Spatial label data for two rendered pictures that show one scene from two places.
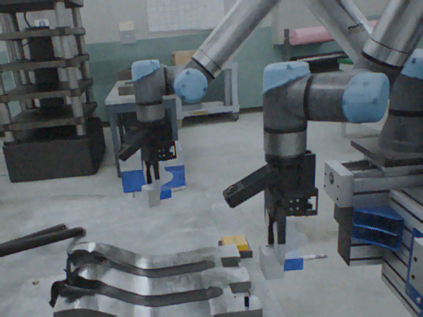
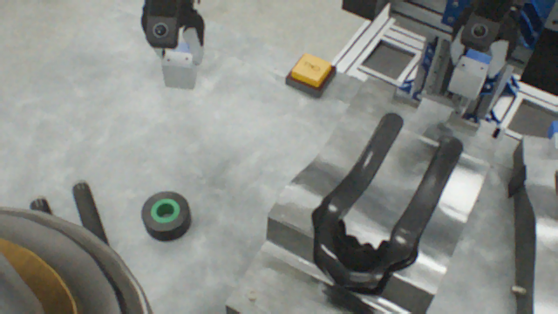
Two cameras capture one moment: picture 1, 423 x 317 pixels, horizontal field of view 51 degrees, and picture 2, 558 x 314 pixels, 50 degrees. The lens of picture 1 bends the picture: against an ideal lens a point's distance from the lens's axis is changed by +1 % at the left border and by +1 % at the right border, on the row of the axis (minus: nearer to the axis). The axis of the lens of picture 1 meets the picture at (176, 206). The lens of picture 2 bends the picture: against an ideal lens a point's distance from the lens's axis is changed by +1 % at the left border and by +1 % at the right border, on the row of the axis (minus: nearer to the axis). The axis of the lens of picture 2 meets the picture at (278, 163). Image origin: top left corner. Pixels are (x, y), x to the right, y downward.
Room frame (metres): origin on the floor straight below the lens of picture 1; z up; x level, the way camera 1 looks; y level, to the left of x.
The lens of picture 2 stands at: (0.67, 0.63, 1.68)
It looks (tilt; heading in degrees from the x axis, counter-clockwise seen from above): 54 degrees down; 301
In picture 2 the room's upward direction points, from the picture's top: 1 degrees clockwise
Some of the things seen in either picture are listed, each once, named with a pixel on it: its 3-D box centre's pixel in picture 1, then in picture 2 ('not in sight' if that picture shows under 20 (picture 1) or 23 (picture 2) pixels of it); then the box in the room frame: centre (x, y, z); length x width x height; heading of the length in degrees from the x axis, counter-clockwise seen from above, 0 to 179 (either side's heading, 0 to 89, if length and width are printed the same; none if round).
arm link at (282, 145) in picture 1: (284, 141); not in sight; (0.76, -0.20, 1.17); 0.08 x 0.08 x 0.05
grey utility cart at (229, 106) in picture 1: (200, 92); not in sight; (6.80, -0.52, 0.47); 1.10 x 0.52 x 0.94; 99
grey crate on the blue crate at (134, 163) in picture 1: (150, 155); not in sight; (4.07, 0.20, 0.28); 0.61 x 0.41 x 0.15; 92
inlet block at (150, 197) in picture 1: (165, 191); (186, 52); (1.22, 0.03, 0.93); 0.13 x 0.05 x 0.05; 113
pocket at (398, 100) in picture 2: (232, 269); (403, 106); (0.84, -0.11, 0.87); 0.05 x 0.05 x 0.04; 2
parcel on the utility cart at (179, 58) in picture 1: (187, 61); not in sight; (6.81, -0.36, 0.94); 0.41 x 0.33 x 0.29; 99
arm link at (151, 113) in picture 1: (149, 111); not in sight; (1.21, 0.05, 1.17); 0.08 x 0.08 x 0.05
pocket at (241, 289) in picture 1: (242, 296); (460, 129); (0.73, -0.11, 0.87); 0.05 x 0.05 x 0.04; 2
